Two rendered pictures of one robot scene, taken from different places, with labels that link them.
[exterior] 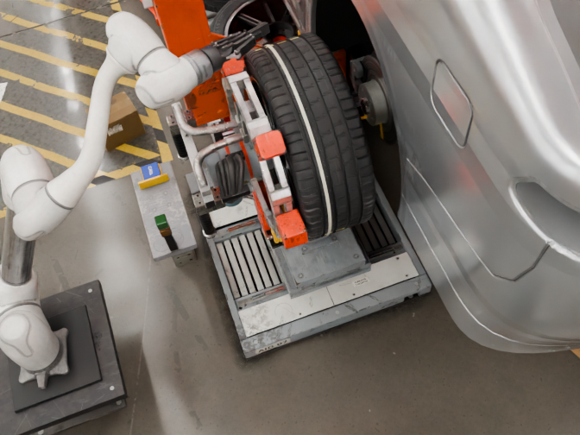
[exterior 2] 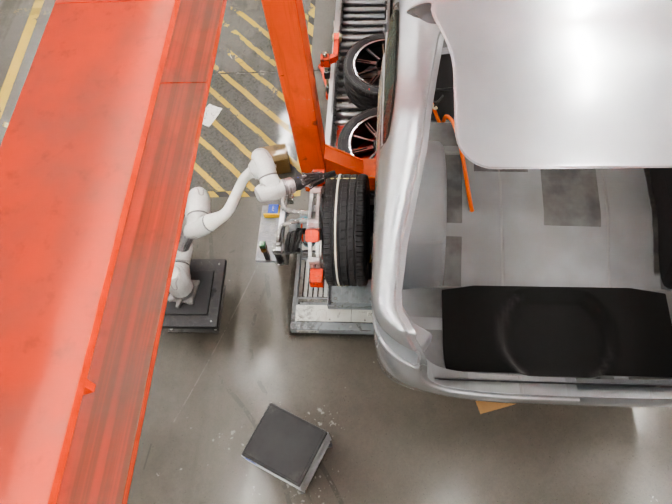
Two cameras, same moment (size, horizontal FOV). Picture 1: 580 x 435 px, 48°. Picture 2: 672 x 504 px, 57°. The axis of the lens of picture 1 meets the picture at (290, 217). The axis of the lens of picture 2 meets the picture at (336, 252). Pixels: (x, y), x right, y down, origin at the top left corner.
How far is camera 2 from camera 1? 1.71 m
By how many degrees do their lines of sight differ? 13
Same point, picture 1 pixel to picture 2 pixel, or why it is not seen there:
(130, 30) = (261, 161)
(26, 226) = (188, 232)
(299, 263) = (337, 291)
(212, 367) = (271, 330)
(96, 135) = (232, 202)
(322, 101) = (347, 221)
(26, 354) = (173, 288)
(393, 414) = (356, 395)
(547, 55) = (393, 262)
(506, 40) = (384, 248)
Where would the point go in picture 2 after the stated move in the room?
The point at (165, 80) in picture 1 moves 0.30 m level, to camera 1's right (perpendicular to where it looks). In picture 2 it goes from (268, 191) to (322, 202)
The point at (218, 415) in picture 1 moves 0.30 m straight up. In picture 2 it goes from (264, 357) to (255, 342)
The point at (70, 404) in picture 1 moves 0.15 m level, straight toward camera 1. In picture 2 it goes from (188, 321) to (198, 338)
